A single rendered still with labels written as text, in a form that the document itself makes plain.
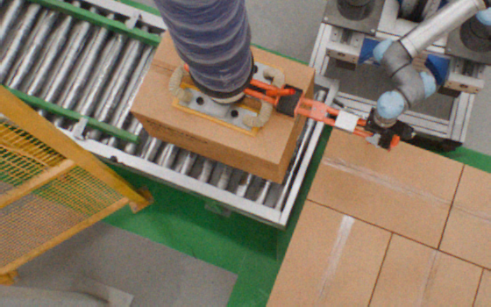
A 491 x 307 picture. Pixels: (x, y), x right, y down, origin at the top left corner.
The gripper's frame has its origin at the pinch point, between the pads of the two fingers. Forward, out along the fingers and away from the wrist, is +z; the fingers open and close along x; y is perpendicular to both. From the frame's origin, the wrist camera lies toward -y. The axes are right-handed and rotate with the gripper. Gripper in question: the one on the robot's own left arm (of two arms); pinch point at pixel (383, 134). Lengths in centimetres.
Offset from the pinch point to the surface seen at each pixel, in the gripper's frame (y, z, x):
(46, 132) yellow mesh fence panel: 101, -21, 44
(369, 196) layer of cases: -5, 67, 9
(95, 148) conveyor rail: 115, 62, 34
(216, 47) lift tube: 53, -53, 9
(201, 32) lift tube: 55, -65, 10
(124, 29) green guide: 126, 58, -21
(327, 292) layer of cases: -2, 67, 54
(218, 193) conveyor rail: 56, 62, 33
